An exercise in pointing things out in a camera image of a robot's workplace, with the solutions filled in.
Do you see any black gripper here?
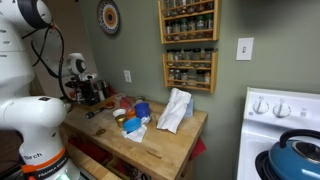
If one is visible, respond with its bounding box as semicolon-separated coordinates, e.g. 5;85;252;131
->
77;79;98;106

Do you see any black flashlight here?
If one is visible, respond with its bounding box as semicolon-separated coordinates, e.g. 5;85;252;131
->
84;105;107;120

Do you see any steel pepper grinder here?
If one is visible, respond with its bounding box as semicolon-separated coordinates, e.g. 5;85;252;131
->
101;79;110;98
96;80;105;101

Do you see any red bottle with black cap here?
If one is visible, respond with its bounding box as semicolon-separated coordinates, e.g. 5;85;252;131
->
108;84;118;98

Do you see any white plastic lid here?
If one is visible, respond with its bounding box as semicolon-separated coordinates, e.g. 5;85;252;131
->
112;108;127;118

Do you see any red plastic bag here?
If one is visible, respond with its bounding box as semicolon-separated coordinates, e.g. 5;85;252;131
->
118;96;134;113

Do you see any orange plastic cup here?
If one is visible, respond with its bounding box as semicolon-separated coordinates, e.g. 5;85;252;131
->
126;108;137;119

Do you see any blue plastic cup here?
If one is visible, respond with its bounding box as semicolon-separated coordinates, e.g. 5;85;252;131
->
133;101;152;120

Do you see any crumpled white paper napkin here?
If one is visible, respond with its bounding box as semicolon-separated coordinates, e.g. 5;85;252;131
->
121;116;152;144

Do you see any large white paper towel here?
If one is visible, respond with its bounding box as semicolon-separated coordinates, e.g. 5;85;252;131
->
156;87;193;134

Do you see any wooden spice rack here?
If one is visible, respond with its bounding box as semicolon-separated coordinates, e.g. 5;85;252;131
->
162;48;219;94
157;0;222;45

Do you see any red cloth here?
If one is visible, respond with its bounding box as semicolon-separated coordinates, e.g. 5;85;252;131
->
189;138;208;161

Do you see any white stove knob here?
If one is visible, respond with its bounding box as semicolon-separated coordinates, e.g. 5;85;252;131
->
252;96;270;115
272;98;292;118

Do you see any white kitchen stove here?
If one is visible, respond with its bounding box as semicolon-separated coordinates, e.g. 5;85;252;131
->
236;87;320;180

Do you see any black stove burner coil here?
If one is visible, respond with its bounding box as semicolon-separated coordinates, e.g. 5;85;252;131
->
255;149;278;180

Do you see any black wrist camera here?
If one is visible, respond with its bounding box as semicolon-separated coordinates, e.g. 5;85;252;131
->
64;81;80;90

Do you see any white wall outlet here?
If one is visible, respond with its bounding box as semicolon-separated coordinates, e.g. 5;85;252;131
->
123;69;133;84

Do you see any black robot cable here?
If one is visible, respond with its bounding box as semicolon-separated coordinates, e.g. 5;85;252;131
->
21;23;78;101

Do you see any decorative patterned wall plate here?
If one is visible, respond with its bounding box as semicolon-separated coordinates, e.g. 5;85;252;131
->
96;0;121;36

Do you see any white light switch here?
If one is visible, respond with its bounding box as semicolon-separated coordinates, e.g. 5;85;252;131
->
235;37;255;62

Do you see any blue kettle with black handle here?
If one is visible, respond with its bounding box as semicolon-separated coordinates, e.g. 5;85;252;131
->
268;129;320;180

